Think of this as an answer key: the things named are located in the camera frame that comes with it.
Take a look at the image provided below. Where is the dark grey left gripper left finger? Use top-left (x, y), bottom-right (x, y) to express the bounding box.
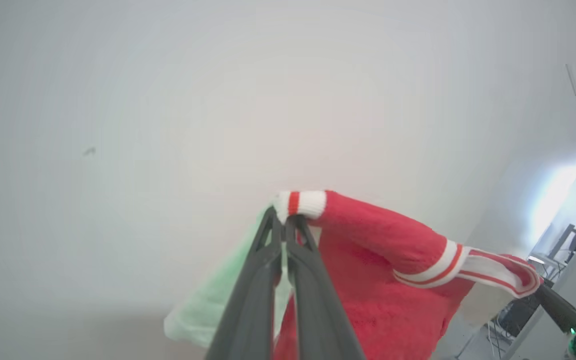
top-left (205, 206), bottom-right (284, 360)

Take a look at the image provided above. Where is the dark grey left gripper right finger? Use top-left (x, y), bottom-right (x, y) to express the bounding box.
top-left (284, 214), bottom-right (367, 360)

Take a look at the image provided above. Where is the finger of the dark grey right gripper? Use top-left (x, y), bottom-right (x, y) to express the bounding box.
top-left (535, 282), bottom-right (576, 334)

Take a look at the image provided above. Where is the red basketball jersey white trim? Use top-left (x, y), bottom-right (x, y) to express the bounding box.
top-left (163, 189), bottom-right (545, 360)

